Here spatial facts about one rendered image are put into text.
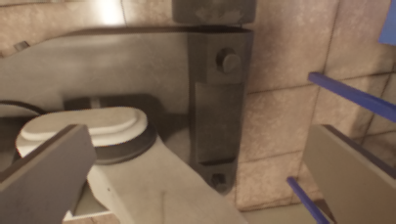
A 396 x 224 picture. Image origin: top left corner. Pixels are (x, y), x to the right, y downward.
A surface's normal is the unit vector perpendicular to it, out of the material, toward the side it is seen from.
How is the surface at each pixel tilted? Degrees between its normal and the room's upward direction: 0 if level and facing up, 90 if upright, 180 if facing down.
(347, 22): 0
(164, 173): 90
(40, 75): 0
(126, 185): 90
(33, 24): 0
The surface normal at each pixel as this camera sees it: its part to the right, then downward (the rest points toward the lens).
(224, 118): 0.19, 0.47
